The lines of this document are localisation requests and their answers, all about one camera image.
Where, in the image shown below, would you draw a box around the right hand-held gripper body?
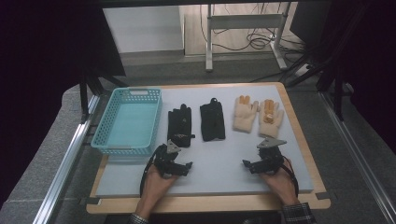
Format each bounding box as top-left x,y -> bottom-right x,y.
256,137 -> 288,175

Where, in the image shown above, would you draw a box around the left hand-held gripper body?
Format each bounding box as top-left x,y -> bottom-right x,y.
151,139 -> 182,179

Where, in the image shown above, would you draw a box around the cream glove with orange patch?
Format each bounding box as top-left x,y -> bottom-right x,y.
258,98 -> 285,139

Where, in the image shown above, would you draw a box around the black glove with silver mark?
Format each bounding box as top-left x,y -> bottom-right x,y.
166,103 -> 196,148

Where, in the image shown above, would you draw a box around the cream glove orange fingertips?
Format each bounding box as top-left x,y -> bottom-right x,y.
233,94 -> 260,134

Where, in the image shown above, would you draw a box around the turquoise plastic basket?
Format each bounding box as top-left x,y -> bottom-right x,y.
91,87 -> 163,157

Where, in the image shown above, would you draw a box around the black glove with loop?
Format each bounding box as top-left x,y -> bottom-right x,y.
199,97 -> 226,142

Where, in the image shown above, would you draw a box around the person's left hand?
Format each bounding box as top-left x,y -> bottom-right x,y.
134,163 -> 180,217

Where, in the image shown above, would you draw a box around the person's right hand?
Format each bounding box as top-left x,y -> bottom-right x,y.
259,158 -> 301,206

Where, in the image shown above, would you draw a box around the grey foam mat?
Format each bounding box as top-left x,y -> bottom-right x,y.
95,84 -> 315,198

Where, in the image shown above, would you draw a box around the white power strip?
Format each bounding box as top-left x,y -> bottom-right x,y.
293,63 -> 313,77

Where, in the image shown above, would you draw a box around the black metal stand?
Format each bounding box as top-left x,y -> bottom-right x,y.
285,6 -> 356,122
78,69 -> 129,123

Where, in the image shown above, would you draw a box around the white panel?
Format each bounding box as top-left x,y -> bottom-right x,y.
103,5 -> 185,54

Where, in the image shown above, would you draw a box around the dark curtain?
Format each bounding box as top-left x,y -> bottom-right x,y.
0,0 -> 127,208
289,0 -> 396,153

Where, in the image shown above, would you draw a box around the left hand-held gripper cable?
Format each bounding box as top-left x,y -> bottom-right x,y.
139,152 -> 158,198

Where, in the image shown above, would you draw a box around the hand-held gripper cable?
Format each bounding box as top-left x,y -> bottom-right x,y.
280,157 -> 301,198
139,152 -> 158,198

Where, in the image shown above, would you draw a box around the right hand-held gripper cable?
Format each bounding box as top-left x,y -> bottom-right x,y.
280,157 -> 301,198

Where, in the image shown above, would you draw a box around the aluminium rail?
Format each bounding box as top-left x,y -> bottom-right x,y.
32,93 -> 101,224
318,91 -> 396,220

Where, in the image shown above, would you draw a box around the bundle of black floor cables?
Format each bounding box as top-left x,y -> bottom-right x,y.
199,3 -> 307,63

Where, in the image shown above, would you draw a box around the white metal desk frame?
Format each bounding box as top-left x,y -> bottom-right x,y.
205,2 -> 290,73

